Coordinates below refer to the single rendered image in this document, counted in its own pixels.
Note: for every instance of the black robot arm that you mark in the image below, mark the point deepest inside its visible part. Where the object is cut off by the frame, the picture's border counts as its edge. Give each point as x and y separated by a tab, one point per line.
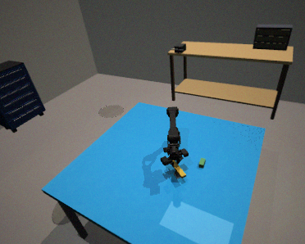
173	134

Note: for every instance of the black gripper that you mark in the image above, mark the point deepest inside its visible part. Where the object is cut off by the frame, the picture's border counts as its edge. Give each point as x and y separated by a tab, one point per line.
166	160

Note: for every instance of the yellow bar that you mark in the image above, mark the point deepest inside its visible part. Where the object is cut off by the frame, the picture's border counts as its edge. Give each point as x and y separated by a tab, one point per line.
179	170

